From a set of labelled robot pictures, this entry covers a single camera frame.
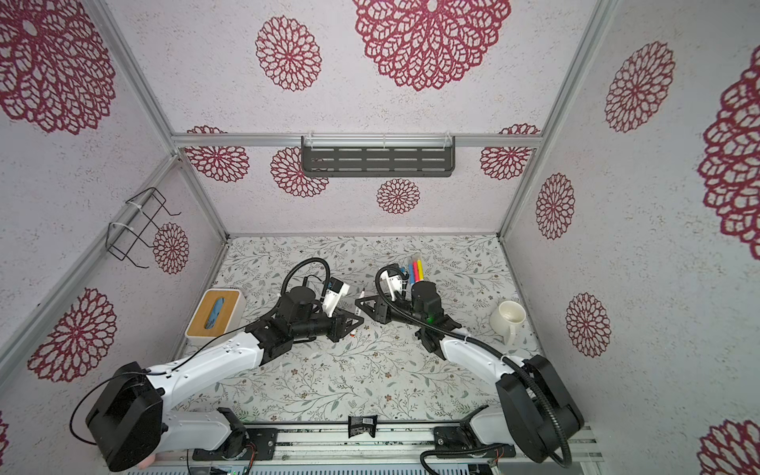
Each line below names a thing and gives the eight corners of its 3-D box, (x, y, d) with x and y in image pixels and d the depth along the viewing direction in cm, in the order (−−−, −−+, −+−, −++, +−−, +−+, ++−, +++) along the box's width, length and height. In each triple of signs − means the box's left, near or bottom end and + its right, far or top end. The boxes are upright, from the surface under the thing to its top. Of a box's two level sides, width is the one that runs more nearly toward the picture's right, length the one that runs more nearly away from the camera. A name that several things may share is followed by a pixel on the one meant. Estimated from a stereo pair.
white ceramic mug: (496, 346, 93) (506, 333, 86) (487, 313, 100) (495, 298, 94) (521, 346, 93) (533, 333, 86) (511, 313, 100) (520, 298, 94)
